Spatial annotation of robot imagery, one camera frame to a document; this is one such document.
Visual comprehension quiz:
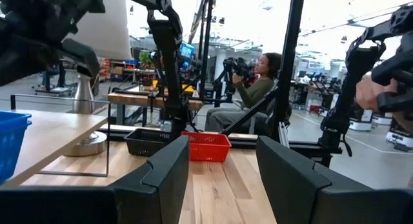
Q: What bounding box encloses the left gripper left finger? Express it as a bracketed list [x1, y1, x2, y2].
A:
[0, 135, 190, 224]

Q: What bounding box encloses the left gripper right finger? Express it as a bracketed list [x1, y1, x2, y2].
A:
[256, 136, 413, 224]

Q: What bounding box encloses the black plastic basket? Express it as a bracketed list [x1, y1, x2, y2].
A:
[124, 127, 172, 158]

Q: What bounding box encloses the red plastic basket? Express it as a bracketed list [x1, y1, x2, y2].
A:
[180, 130, 232, 163]

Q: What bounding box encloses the blue plastic basket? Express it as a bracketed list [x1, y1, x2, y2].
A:
[0, 110, 33, 185]

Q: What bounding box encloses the white shade silver table lamp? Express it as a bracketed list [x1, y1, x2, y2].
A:
[63, 0, 135, 158]

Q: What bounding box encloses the background wooden table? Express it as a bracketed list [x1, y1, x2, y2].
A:
[107, 85, 203, 127]

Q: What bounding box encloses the green potted plant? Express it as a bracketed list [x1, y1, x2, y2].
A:
[138, 49, 155, 70]

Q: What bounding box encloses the seated person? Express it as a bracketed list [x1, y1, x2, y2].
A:
[205, 52, 284, 137]

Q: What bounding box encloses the person's hand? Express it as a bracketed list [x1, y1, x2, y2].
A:
[354, 76, 400, 112]

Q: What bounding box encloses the blue lit monitor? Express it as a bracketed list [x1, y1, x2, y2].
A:
[179, 40, 196, 70]

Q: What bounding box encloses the wooden shelf with black frame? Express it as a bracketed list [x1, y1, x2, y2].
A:
[0, 94, 112, 188]

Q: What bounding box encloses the black metal rig frame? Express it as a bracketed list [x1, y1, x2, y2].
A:
[98, 0, 345, 168]

